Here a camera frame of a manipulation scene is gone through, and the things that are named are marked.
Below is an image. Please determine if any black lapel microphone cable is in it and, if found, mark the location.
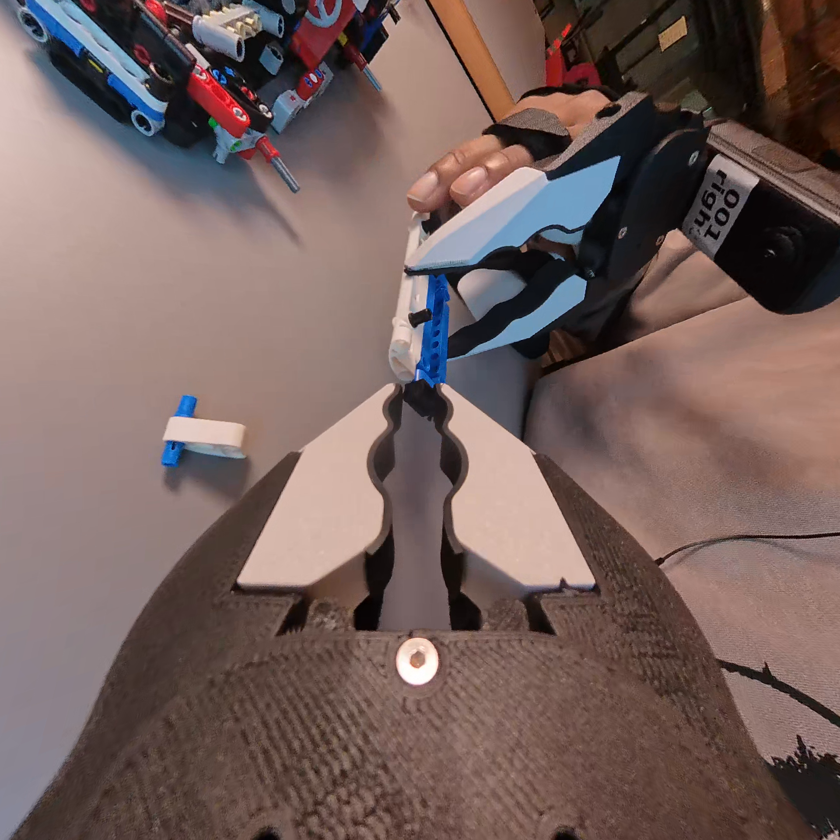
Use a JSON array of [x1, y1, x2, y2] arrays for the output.
[[654, 532, 840, 568]]

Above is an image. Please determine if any partly built lego car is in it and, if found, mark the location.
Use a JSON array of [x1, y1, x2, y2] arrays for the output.
[[16, 0, 403, 195]]

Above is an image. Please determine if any person's right forearm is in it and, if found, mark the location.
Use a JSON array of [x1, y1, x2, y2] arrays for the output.
[[623, 230, 752, 343]]

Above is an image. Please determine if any person's right hand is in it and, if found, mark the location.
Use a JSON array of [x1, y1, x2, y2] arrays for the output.
[[406, 87, 616, 214]]

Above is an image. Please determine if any small white lego connector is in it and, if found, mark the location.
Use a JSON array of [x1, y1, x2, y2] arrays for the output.
[[160, 394, 248, 469]]

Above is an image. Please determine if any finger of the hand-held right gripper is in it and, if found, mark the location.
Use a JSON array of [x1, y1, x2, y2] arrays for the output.
[[403, 155, 622, 274], [446, 252, 589, 361]]

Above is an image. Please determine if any blue and white lego panel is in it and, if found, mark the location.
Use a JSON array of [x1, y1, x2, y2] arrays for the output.
[[388, 210, 454, 389]]

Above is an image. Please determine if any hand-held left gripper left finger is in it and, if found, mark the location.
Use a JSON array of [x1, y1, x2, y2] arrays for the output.
[[235, 382, 404, 616]]

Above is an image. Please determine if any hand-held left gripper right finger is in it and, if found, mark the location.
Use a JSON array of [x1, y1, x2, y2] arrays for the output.
[[437, 384, 597, 603]]

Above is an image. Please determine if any red chair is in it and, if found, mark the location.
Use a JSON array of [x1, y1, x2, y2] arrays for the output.
[[543, 21, 602, 91]]

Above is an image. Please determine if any black lego connector block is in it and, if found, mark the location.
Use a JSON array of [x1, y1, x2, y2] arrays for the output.
[[401, 381, 442, 423]]

